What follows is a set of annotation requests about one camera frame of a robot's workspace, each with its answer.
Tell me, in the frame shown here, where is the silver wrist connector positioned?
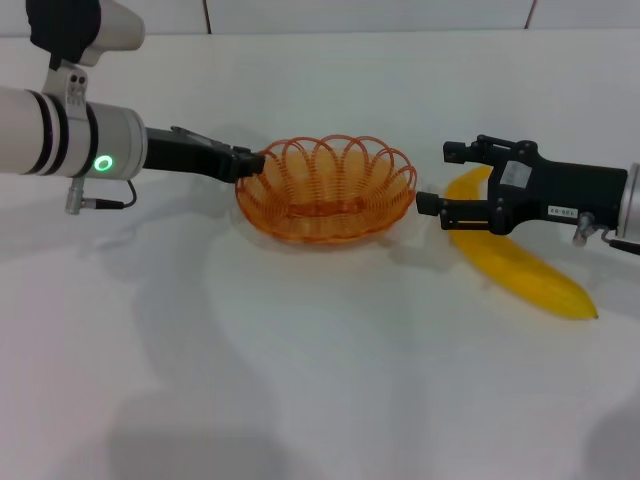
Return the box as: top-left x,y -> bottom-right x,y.
64,175 -> 86,217
573,211 -> 598,248

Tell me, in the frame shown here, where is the yellow banana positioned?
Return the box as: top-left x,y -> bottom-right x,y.
444,167 -> 601,322

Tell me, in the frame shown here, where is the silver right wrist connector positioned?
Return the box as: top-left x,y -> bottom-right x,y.
573,211 -> 598,248

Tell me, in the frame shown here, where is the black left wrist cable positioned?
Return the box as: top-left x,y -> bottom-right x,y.
79,178 -> 139,211

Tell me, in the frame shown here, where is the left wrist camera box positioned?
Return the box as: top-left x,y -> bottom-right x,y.
24,0 -> 147,121

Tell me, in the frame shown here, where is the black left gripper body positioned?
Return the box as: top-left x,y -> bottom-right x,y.
144,125 -> 241,184

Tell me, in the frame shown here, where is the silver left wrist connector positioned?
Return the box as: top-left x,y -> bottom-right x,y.
64,175 -> 86,217

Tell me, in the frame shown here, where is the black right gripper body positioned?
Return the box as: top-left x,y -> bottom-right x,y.
486,139 -> 629,237

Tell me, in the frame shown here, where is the orange wire basket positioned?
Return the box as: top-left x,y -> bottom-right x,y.
234,133 -> 419,248

